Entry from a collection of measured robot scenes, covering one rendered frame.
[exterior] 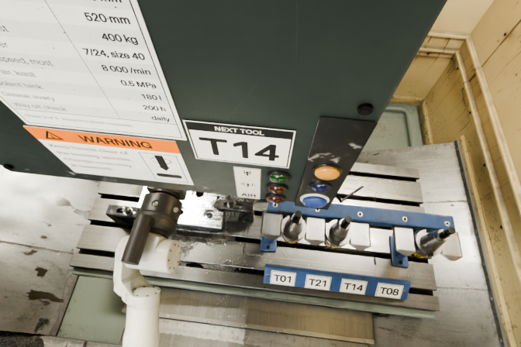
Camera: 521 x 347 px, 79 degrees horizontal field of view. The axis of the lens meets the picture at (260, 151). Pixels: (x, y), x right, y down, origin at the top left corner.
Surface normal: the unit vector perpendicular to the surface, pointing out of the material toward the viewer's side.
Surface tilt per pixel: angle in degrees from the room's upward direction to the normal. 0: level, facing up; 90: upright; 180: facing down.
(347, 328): 7
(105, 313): 0
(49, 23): 90
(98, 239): 0
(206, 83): 90
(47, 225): 24
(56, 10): 90
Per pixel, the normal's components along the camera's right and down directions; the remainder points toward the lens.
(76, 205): 0.42, -0.41
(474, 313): -0.40, -0.50
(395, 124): 0.01, -0.50
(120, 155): -0.11, 0.86
